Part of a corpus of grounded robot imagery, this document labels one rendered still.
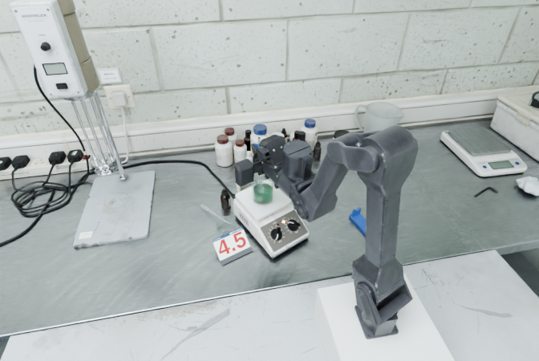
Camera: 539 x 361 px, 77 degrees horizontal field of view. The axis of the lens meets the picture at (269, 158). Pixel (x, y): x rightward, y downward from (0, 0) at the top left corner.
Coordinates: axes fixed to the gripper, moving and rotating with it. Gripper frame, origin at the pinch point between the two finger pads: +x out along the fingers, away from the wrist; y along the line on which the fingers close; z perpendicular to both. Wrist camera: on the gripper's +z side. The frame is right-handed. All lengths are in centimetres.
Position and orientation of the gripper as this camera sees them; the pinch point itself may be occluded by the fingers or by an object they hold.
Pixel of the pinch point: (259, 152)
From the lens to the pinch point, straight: 84.0
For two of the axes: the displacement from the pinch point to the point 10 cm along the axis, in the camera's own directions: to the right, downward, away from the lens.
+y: -8.4, 3.3, -4.4
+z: 0.0, -8.0, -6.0
